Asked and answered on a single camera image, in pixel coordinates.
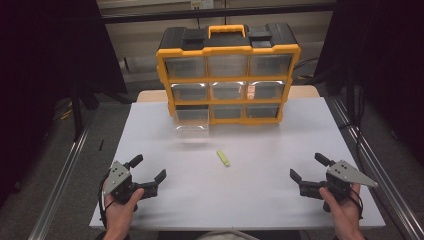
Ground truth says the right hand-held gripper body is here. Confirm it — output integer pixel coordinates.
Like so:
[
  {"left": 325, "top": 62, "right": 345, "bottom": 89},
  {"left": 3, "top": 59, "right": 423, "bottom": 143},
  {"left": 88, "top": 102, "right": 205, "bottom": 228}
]
[{"left": 298, "top": 159, "right": 380, "bottom": 213}]

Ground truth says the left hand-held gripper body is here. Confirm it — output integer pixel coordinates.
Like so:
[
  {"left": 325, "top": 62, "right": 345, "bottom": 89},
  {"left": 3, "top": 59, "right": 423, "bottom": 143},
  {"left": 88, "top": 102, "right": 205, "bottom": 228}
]
[{"left": 103, "top": 160, "right": 160, "bottom": 212}]

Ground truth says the clear plastic organizer drawer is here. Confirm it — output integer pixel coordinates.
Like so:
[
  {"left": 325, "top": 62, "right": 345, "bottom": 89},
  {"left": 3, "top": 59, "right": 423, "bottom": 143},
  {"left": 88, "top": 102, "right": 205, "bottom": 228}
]
[{"left": 174, "top": 105, "right": 211, "bottom": 138}]

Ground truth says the small yellow-green stick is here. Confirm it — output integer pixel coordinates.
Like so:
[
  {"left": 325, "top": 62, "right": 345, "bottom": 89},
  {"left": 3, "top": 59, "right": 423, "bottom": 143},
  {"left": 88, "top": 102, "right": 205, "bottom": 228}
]
[{"left": 216, "top": 149, "right": 231, "bottom": 167}]

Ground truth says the person's left hand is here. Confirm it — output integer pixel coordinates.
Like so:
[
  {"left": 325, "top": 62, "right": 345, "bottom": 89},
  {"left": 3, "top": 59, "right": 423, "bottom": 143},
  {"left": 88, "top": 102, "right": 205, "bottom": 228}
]
[{"left": 103, "top": 187, "right": 145, "bottom": 234}]

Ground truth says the person's right hand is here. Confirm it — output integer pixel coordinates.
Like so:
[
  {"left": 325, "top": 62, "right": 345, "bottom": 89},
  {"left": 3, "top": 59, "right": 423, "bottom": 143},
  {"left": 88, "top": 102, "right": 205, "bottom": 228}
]
[{"left": 318, "top": 183, "right": 363, "bottom": 234}]

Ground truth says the black metal stand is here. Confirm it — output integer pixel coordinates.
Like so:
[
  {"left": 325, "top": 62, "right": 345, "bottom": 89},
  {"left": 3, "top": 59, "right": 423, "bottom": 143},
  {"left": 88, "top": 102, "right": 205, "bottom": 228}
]
[{"left": 70, "top": 83, "right": 85, "bottom": 142}]

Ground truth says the set of clear drawers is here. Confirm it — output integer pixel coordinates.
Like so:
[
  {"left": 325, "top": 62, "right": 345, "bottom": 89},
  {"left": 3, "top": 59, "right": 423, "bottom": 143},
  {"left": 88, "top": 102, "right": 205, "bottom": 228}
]
[{"left": 164, "top": 53, "right": 293, "bottom": 120}]

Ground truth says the black curtain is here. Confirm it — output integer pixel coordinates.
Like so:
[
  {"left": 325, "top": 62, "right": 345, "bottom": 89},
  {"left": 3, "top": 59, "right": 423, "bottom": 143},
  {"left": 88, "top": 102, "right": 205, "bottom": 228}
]
[
  {"left": 0, "top": 0, "right": 128, "bottom": 209},
  {"left": 313, "top": 0, "right": 424, "bottom": 168}
]

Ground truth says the yellow and black organizer cabinet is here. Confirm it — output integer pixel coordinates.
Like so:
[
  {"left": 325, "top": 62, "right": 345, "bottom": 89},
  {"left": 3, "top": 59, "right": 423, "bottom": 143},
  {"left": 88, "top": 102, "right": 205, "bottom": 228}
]
[{"left": 155, "top": 22, "right": 302, "bottom": 126}]

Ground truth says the black horizontal bar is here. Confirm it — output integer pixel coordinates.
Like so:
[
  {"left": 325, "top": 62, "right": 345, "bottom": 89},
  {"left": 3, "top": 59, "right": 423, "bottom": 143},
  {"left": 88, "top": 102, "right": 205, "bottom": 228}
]
[{"left": 99, "top": 2, "right": 337, "bottom": 25}]

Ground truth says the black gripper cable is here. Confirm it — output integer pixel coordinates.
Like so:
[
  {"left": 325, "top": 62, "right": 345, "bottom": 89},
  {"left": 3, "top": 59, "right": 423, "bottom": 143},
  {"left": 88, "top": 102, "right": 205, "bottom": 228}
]
[
  {"left": 348, "top": 188, "right": 365, "bottom": 220},
  {"left": 97, "top": 172, "right": 116, "bottom": 231}
]

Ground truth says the aluminium rail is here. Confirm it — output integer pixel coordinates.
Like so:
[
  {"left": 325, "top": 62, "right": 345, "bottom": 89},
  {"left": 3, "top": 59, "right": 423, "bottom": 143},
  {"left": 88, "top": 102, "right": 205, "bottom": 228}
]
[
  {"left": 28, "top": 124, "right": 92, "bottom": 240},
  {"left": 327, "top": 95, "right": 424, "bottom": 240}
]

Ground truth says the yellow floor cable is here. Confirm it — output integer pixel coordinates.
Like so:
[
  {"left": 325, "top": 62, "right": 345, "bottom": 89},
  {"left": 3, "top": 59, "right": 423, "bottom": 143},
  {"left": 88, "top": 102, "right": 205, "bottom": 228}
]
[{"left": 52, "top": 99, "right": 74, "bottom": 122}]

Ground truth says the black floor cable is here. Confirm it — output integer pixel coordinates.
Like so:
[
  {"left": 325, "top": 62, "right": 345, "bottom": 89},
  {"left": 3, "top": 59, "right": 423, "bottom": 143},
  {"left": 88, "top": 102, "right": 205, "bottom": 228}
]
[{"left": 292, "top": 57, "right": 320, "bottom": 82}]

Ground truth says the wall power outlet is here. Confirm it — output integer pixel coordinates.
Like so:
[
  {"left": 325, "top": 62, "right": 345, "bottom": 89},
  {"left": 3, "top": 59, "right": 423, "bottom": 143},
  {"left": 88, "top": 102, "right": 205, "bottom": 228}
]
[{"left": 190, "top": 0, "right": 215, "bottom": 11}]

